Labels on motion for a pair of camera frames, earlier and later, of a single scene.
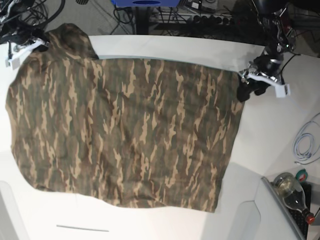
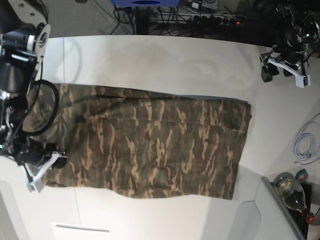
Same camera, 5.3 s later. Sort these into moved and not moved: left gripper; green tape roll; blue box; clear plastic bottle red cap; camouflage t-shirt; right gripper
Moved: left gripper; camouflage t-shirt; right gripper
Not moved: clear plastic bottle red cap; green tape roll; blue box
